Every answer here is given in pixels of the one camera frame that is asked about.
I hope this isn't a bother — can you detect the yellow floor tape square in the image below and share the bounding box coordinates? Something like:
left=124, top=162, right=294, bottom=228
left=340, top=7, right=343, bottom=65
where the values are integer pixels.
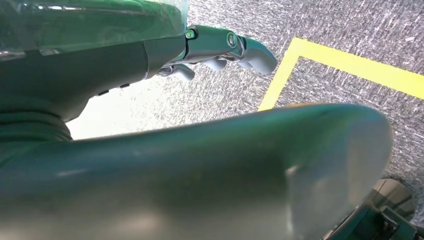
left=257, top=37, right=424, bottom=113

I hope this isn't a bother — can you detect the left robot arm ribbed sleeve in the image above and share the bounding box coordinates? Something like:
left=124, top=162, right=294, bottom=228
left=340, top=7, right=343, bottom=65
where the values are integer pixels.
left=0, top=110, right=73, bottom=160

